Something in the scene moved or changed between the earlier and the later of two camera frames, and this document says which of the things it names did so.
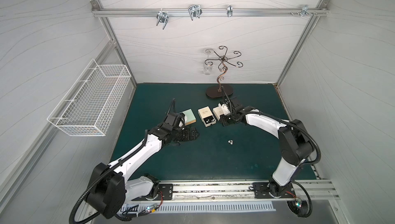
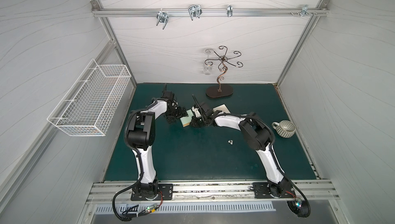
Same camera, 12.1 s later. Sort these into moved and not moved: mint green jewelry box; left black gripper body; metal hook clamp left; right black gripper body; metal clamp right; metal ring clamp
Moved: right black gripper body; left black gripper body
Not moved: metal clamp right; metal hook clamp left; mint green jewelry box; metal ring clamp
